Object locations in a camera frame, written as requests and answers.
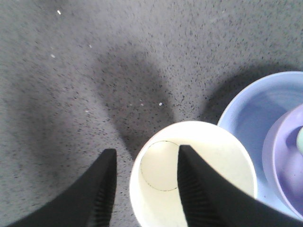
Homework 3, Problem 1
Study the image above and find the brown paper cup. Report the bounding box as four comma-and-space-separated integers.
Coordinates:
130, 121, 258, 227

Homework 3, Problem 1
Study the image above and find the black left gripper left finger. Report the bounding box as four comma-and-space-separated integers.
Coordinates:
11, 148, 117, 227

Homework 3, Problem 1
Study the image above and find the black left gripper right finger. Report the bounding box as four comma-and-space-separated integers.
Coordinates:
177, 145, 303, 227

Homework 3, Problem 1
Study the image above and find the lilac plastic bowl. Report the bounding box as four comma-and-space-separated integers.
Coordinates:
262, 104, 303, 219

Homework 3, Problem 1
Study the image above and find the pale green plastic spoon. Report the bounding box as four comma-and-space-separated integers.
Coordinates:
296, 127, 303, 155

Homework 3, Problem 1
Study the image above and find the light blue plate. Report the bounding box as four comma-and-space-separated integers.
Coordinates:
218, 71, 303, 220

